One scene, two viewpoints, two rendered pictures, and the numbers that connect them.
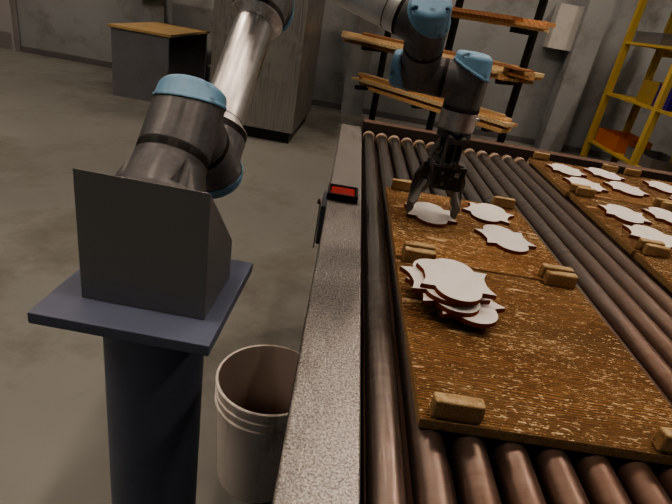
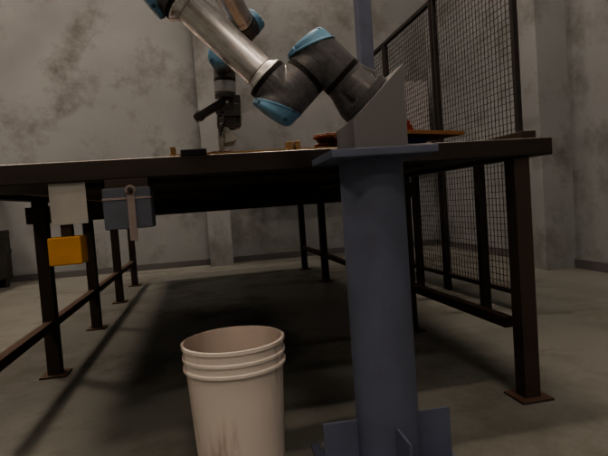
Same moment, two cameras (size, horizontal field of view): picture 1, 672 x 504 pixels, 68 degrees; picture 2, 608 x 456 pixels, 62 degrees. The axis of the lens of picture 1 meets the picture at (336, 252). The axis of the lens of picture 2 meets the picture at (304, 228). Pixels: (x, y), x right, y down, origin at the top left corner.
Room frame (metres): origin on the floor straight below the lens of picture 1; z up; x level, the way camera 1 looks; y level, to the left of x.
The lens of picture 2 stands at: (1.12, 1.61, 0.75)
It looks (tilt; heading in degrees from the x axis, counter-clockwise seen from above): 3 degrees down; 261
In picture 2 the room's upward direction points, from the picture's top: 4 degrees counter-clockwise
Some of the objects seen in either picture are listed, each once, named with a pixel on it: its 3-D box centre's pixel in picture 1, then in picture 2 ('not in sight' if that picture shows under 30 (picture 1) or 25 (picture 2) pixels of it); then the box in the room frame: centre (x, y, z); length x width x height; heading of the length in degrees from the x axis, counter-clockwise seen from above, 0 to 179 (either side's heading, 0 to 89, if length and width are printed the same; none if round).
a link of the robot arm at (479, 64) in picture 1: (466, 81); (223, 65); (1.06, -0.20, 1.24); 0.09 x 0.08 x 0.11; 83
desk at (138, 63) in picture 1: (163, 60); not in sight; (6.47, 2.54, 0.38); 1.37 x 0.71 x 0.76; 179
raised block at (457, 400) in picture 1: (457, 407); not in sight; (0.45, -0.17, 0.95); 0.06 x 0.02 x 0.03; 92
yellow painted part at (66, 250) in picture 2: not in sight; (65, 223); (1.56, 0.03, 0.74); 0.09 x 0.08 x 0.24; 2
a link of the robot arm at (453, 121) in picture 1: (458, 121); (224, 89); (1.07, -0.20, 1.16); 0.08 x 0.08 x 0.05
